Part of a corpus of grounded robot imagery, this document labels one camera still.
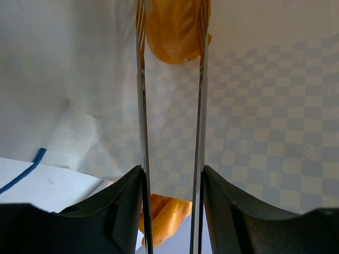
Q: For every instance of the checkered paper bag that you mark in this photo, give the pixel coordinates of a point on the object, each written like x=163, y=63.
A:
x=69, y=84

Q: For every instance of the metal tongs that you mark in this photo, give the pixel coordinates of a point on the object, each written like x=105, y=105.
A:
x=200, y=144

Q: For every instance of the long ridged orange bread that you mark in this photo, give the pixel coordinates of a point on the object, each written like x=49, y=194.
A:
x=167, y=215

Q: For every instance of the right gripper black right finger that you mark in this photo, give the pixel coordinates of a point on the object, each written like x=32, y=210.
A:
x=241, y=223

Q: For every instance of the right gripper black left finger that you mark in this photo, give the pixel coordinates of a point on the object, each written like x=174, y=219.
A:
x=106, y=222

